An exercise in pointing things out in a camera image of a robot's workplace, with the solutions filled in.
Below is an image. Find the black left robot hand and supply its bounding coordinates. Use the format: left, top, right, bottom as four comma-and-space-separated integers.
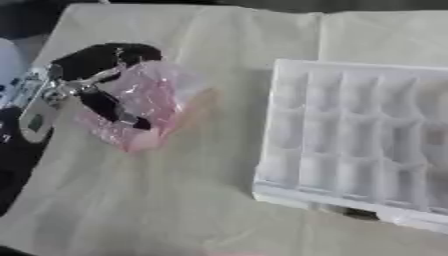
49, 42, 165, 131

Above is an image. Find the pink clear plastic bag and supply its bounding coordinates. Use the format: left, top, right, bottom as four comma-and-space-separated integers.
75, 59, 216, 154

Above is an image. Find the pale compartment drawer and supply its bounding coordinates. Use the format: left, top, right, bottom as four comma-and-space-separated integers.
250, 58, 448, 234

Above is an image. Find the black drawer handle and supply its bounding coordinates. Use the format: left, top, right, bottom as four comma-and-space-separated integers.
339, 207, 382, 222

